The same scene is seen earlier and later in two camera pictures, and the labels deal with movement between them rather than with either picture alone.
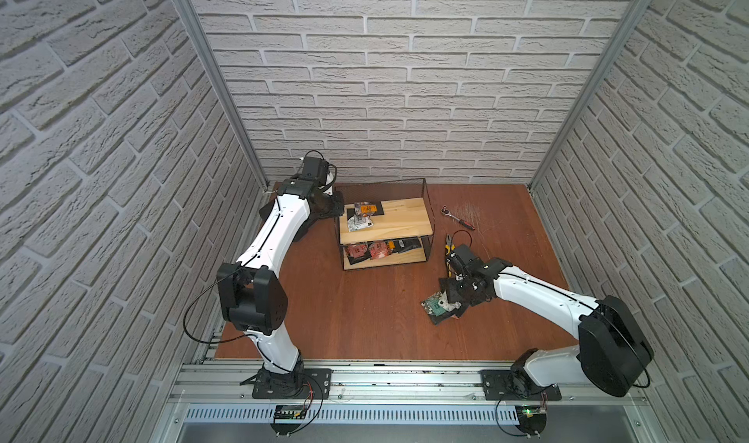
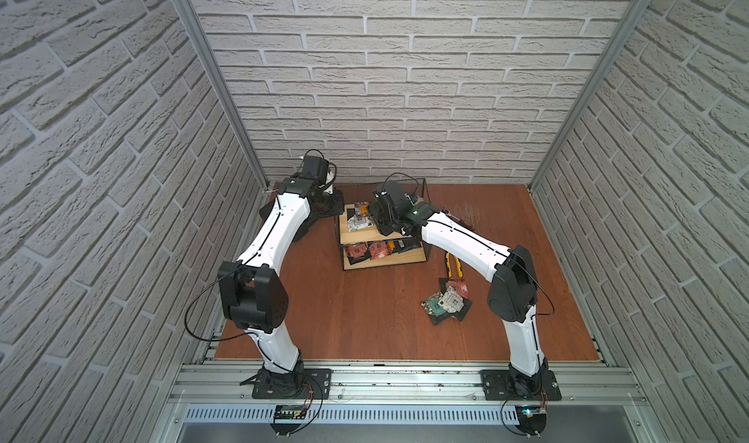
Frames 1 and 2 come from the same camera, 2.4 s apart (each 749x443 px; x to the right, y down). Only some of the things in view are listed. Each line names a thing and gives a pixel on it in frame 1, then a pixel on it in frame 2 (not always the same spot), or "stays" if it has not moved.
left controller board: [288, 412] stays
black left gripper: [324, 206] stays
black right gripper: [449, 287] → [375, 207]
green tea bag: [431, 304] stays
